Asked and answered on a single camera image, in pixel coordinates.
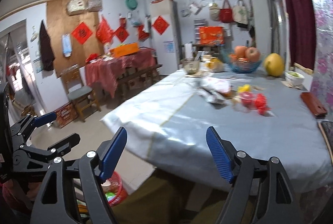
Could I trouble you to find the red plastic cup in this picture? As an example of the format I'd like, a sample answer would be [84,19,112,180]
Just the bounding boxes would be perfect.
[239,92,256,110]

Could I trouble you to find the red cardboard box on floor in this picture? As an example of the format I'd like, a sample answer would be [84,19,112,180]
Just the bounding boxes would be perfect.
[54,102,78,128]

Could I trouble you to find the red plastic mesh basket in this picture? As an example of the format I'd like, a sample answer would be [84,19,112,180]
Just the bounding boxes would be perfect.
[102,171,128,207]

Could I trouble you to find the wooden chair grey seat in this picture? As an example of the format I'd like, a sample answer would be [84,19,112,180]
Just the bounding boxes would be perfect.
[60,64,101,122]

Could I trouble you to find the white tablecloth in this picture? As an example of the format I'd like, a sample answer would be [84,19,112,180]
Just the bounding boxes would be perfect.
[103,69,332,192]

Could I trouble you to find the red crumpled wrapper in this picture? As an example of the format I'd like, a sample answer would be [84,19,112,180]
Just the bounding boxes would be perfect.
[255,93,270,115]

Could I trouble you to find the dark wooden bench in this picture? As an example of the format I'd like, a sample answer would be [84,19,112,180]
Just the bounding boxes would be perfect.
[117,64,162,102]

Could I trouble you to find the red plastic covered table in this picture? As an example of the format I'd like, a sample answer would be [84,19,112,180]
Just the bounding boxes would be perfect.
[85,48,156,98]

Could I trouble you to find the yellow snack bag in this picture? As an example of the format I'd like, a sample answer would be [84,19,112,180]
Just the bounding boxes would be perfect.
[206,57,225,73]

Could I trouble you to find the blue glass fruit bowl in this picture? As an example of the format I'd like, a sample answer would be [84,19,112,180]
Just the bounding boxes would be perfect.
[220,49,262,74]

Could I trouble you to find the glass bowl with spoon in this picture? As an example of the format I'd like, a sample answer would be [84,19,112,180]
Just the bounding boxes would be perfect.
[181,53,200,75]

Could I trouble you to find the red wooden block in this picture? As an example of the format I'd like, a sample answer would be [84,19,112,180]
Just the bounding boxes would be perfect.
[300,92,327,119]

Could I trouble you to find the small white bowl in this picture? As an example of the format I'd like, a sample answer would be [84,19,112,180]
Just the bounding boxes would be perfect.
[285,71,305,87]

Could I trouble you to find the yellow pomelo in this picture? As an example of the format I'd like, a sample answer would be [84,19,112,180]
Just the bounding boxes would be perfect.
[263,53,285,78]

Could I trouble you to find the orange gift box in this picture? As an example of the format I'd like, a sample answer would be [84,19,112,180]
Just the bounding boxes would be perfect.
[110,43,139,58]

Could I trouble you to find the floral pink curtain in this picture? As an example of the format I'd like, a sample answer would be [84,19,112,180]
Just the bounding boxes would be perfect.
[311,0,332,119]

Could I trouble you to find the red patterned gift box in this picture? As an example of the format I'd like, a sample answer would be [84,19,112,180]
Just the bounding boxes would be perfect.
[199,26,224,45]

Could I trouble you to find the red diamond fu poster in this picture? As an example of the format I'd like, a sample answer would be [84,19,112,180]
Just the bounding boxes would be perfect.
[152,16,170,35]

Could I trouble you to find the white refrigerator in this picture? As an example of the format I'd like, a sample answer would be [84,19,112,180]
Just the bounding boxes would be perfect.
[150,0,180,75]

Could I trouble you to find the red tote bag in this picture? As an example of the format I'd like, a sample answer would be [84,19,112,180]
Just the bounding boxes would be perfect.
[220,0,234,24]

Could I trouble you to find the beige tote bag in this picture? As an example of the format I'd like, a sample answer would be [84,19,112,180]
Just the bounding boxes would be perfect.
[232,0,248,28]

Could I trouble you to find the straw tote bag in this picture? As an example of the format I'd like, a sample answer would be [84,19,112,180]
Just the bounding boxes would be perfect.
[209,3,220,22]

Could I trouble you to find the dark red curtain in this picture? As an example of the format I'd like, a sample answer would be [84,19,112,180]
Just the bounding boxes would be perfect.
[285,0,317,70]

